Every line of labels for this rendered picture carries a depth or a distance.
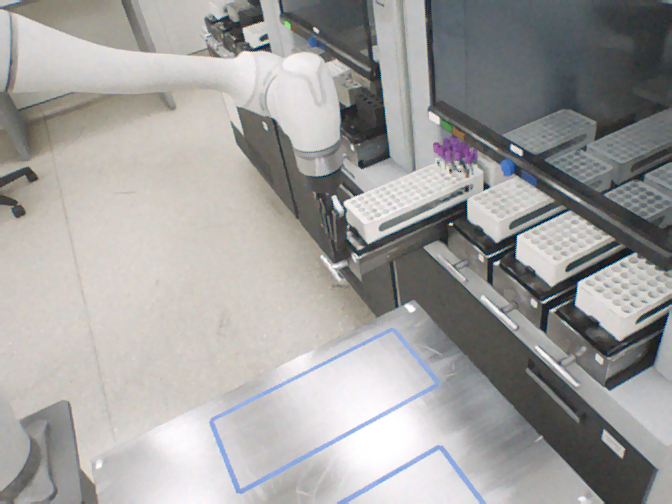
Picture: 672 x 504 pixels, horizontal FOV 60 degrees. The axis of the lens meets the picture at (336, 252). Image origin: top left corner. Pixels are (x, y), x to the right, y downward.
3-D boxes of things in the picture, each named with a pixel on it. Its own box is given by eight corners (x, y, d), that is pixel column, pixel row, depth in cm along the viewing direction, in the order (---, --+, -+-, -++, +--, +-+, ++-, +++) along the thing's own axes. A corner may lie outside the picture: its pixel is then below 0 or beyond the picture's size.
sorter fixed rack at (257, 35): (314, 21, 234) (311, 6, 230) (325, 28, 226) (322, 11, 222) (246, 44, 226) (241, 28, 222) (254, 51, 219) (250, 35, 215)
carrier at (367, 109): (384, 127, 156) (381, 107, 152) (377, 130, 156) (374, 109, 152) (363, 112, 165) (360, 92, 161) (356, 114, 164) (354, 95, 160)
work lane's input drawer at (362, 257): (567, 146, 151) (570, 114, 145) (608, 168, 141) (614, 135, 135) (316, 257, 133) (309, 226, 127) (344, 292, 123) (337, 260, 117)
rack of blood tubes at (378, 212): (458, 176, 137) (457, 153, 133) (484, 195, 129) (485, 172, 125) (346, 224, 129) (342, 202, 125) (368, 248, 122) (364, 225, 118)
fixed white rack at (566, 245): (630, 203, 120) (636, 178, 116) (672, 228, 112) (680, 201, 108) (513, 261, 112) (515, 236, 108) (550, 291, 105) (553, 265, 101)
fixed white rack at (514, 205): (575, 172, 131) (578, 148, 127) (610, 192, 123) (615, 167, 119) (466, 222, 123) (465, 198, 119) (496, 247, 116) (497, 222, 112)
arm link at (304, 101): (355, 138, 106) (319, 115, 115) (343, 55, 96) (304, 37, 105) (304, 161, 102) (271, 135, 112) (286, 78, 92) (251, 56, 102)
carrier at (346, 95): (357, 107, 167) (354, 88, 163) (351, 110, 167) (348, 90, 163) (338, 94, 176) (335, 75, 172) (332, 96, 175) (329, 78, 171)
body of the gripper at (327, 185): (348, 168, 109) (355, 208, 115) (329, 150, 115) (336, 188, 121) (312, 182, 107) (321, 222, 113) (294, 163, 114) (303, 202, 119)
